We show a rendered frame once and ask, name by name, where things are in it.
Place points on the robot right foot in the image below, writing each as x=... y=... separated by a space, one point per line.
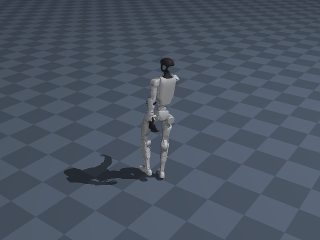
x=161 y=174

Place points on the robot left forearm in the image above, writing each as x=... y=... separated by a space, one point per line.
x=151 y=107

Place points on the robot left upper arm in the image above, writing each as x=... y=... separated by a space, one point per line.
x=154 y=83

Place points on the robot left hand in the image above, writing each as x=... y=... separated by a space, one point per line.
x=152 y=126

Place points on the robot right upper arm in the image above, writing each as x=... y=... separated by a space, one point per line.
x=177 y=79

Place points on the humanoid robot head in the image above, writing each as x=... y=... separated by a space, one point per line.
x=168 y=62

